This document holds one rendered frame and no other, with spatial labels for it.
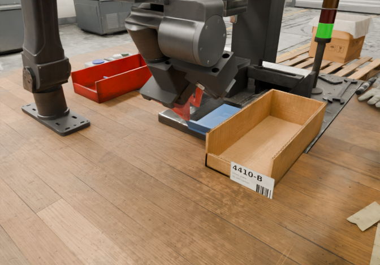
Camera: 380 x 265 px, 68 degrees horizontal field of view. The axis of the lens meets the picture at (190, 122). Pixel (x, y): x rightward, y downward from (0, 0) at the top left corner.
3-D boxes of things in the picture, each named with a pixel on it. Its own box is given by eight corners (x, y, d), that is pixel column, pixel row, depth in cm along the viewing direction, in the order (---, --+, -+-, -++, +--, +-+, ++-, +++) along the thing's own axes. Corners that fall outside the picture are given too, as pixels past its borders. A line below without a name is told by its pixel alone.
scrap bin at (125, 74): (74, 92, 80) (69, 72, 77) (141, 70, 97) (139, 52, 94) (99, 104, 73) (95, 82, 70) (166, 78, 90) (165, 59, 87)
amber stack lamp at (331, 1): (319, 8, 70) (322, -8, 69) (324, 6, 73) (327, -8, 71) (335, 9, 68) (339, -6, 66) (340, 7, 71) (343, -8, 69)
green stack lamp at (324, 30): (313, 37, 74) (316, 23, 72) (318, 34, 76) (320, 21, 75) (328, 38, 71) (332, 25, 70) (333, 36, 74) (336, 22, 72)
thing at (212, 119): (184, 131, 57) (184, 118, 56) (223, 105, 68) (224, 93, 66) (213, 142, 53) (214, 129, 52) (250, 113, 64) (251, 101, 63)
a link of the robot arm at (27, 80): (69, 58, 61) (56, 54, 64) (29, 68, 55) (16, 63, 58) (75, 86, 64) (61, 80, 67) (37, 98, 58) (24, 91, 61)
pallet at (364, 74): (309, 55, 438) (311, 46, 431) (381, 70, 375) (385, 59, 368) (266, 73, 365) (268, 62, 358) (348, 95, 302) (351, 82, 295)
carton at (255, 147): (204, 169, 51) (205, 132, 47) (267, 118, 68) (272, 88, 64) (271, 203, 44) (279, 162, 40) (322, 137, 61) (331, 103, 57)
